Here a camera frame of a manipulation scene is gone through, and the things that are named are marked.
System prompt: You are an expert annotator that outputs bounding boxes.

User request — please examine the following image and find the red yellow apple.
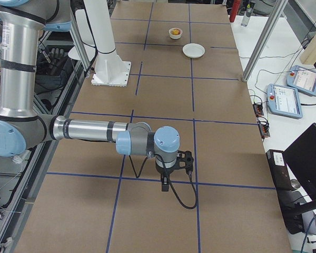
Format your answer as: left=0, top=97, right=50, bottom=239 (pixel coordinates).
left=171, top=28, right=181, bottom=36

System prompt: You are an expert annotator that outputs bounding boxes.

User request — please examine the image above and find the white plate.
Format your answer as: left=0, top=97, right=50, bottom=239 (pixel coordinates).
left=182, top=43, right=205, bottom=59

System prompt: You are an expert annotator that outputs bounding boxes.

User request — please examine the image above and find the white bowl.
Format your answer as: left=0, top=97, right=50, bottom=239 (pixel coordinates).
left=169, top=27, right=183, bottom=40

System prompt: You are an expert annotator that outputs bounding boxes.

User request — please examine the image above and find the near orange black connector box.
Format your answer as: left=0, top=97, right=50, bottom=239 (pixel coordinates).
left=256, top=116, right=270, bottom=140

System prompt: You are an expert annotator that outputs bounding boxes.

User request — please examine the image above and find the orange black connector box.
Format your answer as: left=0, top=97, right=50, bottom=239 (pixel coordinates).
left=251, top=95, right=264, bottom=116
left=256, top=116, right=270, bottom=140

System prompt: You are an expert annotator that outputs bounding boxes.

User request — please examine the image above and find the far orange black connector box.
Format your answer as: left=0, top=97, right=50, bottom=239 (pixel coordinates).
left=251, top=95, right=264, bottom=116

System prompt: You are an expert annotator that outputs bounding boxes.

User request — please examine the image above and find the black computer box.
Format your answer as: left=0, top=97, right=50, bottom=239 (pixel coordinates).
left=266, top=149, right=316, bottom=235

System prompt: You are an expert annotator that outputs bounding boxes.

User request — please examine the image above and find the black monitor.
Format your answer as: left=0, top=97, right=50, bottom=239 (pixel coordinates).
left=284, top=123, right=316, bottom=200

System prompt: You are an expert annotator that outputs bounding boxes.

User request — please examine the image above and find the near blue teach pendant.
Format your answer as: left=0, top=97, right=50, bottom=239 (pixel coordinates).
left=266, top=84, right=303, bottom=119

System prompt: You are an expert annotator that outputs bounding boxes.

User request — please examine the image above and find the blue teach pendant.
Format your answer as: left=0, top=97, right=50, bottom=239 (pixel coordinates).
left=286, top=65, right=316, bottom=96
left=266, top=84, right=303, bottom=119

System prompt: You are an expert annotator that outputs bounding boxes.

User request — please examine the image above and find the far blue teach pendant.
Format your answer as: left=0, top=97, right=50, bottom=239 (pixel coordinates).
left=286, top=65, right=316, bottom=96

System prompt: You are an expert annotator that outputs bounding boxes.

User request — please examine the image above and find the clear water bottle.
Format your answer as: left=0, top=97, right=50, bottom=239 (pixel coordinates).
left=241, top=1, right=255, bottom=26

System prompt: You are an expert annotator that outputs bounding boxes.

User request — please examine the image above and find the red bottle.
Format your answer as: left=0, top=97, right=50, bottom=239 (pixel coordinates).
left=229, top=0, right=241, bottom=23

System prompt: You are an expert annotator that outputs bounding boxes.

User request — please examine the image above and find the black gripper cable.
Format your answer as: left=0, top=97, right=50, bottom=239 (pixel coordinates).
left=127, top=154, right=198, bottom=210

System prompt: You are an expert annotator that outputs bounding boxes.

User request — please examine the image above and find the white pedestal column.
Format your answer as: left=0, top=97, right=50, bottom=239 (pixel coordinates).
left=84, top=1, right=131, bottom=87

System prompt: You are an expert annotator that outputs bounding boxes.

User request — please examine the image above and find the aluminium frame post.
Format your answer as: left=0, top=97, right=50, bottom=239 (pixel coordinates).
left=242, top=0, right=288, bottom=82

